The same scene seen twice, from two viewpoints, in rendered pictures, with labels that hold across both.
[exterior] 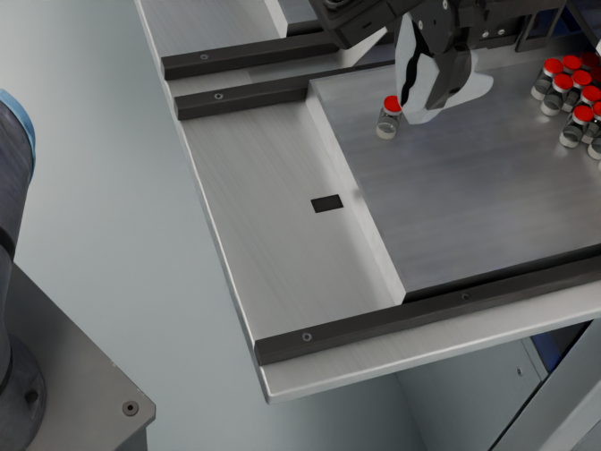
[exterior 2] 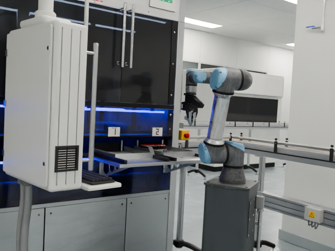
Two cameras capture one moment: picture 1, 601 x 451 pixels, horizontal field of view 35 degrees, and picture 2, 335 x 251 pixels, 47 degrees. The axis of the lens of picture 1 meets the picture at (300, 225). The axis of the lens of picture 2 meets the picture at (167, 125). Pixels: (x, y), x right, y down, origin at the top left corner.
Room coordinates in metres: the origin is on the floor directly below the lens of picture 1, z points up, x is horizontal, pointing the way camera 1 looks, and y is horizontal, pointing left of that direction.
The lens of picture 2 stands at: (1.04, 2.38, 1.21)
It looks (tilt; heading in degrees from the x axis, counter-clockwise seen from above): 3 degrees down; 261
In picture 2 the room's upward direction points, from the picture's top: 3 degrees clockwise
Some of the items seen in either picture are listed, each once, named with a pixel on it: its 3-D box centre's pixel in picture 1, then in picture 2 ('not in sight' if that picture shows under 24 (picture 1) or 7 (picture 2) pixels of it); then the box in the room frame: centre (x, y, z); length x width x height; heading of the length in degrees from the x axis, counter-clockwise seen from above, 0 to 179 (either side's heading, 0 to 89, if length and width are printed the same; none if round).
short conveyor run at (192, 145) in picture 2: not in sight; (198, 142); (0.28, -0.67, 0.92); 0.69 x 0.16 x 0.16; 28
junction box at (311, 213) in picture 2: not in sight; (313, 214); (-0.43, -0.09, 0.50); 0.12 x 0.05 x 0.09; 118
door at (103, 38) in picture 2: not in sight; (87, 52); (1.16, -0.03, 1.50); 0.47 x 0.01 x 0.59; 28
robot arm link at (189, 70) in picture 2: not in sight; (192, 77); (0.50, -0.08, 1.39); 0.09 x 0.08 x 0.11; 99
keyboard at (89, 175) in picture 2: not in sight; (81, 174); (1.15, 0.31, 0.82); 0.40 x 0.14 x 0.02; 125
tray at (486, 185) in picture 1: (504, 155); (164, 151); (0.64, -0.19, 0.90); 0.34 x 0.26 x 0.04; 119
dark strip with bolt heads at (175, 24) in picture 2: not in sight; (172, 78); (0.59, -0.33, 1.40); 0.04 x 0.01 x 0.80; 28
